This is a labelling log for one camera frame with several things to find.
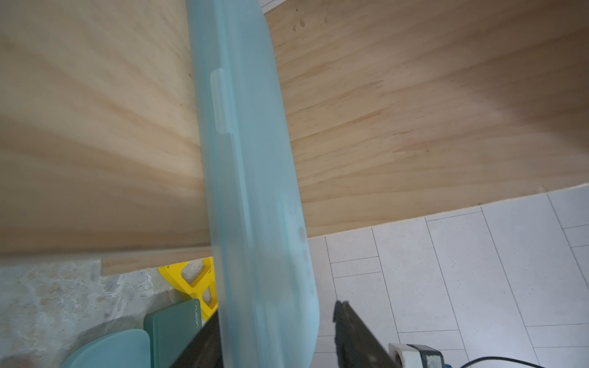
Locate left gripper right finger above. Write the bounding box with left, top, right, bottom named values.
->
left=333, top=301, right=399, bottom=368

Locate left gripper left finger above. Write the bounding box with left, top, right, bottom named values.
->
left=172, top=312, right=223, bottom=368

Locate dark green pencil case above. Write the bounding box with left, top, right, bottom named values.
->
left=144, top=299, right=202, bottom=368

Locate teal pencil case with label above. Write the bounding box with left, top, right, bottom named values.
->
left=187, top=1, right=320, bottom=367

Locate wooden two-tier shelf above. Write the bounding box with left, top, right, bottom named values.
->
left=1, top=1, right=588, bottom=274

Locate yellow triangle block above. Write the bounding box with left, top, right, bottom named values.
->
left=158, top=257, right=218, bottom=321

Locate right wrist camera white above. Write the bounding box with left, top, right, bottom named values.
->
left=388, top=343, right=451, bottom=368

